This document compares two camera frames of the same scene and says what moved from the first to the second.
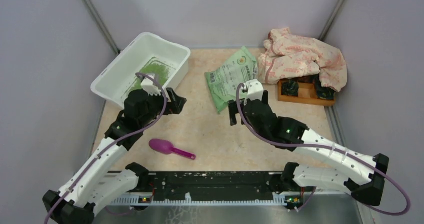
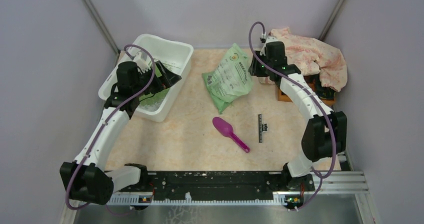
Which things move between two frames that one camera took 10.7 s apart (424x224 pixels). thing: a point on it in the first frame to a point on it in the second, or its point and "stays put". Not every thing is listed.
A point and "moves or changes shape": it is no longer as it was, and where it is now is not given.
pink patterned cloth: [288, 57] stays put
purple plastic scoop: [164, 146] to [226, 129]
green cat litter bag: [226, 78] moves or changes shape
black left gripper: [176, 105] to [167, 79]
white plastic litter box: [167, 60] moves or changes shape
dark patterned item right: [324, 93] stays put
